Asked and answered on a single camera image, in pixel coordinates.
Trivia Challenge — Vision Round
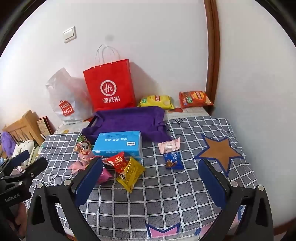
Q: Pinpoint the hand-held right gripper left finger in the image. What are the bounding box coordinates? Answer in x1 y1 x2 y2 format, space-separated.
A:
27 158 103 241

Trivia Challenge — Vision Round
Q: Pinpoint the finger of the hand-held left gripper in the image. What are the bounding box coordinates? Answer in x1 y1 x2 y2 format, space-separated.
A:
9 157 48 183
0 150 30 173

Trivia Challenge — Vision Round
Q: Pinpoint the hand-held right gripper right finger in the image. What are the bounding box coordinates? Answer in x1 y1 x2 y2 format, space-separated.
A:
198 159 274 241

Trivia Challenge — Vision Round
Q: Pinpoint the pink yellow snack packet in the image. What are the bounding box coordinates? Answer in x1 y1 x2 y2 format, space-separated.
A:
68 160 115 184

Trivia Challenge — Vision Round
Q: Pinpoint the pink cartoon dog packet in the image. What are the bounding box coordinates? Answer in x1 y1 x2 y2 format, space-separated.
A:
75 141 95 163

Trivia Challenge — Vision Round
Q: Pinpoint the red gold snack packet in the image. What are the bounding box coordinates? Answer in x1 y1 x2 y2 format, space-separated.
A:
102 152 129 174

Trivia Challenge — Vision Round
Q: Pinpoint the green snack packet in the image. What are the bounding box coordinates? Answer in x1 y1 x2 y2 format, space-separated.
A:
77 134 93 145

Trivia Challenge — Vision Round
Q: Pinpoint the blue snack packet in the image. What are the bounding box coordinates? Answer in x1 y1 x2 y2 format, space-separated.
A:
163 151 184 170

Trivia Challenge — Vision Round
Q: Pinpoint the pink white snack packet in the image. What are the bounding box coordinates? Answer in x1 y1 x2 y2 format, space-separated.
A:
158 137 181 154

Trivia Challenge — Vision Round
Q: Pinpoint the purple cloth bag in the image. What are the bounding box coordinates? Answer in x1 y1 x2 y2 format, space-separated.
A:
81 107 173 145

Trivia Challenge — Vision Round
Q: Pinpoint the white patterned pillow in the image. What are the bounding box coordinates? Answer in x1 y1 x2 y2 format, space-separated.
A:
11 140 36 161

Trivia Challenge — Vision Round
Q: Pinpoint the purple garment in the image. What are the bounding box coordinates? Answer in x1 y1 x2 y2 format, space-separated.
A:
0 131 14 159

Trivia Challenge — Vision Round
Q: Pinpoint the wooden headboard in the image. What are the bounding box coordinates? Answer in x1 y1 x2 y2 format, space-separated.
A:
2 110 45 146

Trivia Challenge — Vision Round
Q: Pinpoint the patterned cardboard box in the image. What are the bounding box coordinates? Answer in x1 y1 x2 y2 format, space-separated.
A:
36 116 56 141

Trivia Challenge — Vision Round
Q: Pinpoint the blue tissue pack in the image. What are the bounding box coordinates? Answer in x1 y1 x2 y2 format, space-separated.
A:
92 131 143 161

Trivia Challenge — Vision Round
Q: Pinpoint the grey checked blanket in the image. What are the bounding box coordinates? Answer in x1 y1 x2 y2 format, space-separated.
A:
30 116 259 241

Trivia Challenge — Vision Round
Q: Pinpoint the white plastic shopping bag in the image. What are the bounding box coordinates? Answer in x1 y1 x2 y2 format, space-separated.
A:
45 67 95 126

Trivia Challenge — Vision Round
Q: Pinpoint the orange chip bag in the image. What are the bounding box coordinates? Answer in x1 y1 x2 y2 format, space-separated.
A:
179 90 214 109

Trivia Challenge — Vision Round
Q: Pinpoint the yellow chip bag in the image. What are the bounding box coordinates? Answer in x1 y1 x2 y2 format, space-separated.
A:
138 95 175 110

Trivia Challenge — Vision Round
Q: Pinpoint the red paper shopping bag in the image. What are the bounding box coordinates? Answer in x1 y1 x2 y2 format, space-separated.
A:
83 44 137 112

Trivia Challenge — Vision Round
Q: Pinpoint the brown wooden door frame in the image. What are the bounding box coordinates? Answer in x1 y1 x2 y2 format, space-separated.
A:
203 0 220 116

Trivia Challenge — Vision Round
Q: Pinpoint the white light switch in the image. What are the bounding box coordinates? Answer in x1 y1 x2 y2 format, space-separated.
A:
63 26 77 44

